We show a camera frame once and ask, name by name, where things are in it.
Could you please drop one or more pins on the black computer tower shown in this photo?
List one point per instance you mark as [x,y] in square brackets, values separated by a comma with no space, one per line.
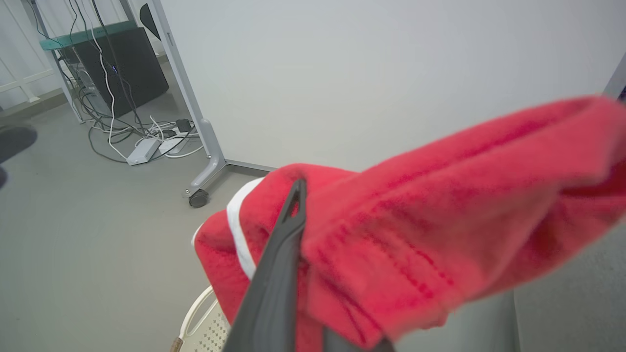
[132,68]

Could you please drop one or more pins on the white power adapter box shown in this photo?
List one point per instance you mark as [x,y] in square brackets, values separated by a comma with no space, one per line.
[143,152]

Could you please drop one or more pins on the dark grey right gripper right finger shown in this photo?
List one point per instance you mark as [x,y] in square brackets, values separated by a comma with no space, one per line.
[342,346]

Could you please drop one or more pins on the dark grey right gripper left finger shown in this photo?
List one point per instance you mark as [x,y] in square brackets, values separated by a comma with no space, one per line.
[274,283]

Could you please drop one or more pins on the beige perforated laundry basket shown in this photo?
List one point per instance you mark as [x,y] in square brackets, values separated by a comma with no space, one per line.
[205,335]

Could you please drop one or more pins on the black curved panel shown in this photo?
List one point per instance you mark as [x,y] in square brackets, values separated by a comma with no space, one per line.
[149,19]

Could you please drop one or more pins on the black plug adapter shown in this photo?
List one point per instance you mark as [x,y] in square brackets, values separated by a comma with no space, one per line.
[183,125]

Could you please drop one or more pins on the white partition board grey frame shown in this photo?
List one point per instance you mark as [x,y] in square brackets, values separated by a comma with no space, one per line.
[391,58]

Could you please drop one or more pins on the grey partition foot with caster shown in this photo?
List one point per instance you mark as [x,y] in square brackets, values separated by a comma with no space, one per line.
[210,156]

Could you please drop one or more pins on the white flat power strip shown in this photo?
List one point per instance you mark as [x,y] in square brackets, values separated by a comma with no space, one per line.
[171,145]

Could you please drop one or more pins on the red and white garment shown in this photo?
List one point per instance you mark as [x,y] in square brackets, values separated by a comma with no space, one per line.
[440,220]

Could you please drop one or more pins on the black caster wheel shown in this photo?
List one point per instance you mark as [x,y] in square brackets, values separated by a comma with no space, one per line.
[199,199]

